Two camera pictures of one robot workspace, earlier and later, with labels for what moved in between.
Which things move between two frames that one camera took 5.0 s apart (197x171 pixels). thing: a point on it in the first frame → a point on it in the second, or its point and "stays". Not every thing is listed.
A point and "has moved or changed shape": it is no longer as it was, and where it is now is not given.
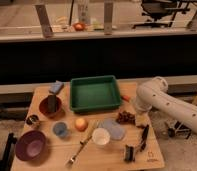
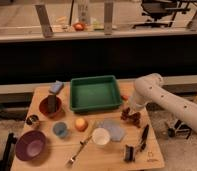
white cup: (100, 136) stays
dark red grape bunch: (126, 117) has moved or changed shape
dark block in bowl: (52, 104) stays
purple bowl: (30, 145) stays
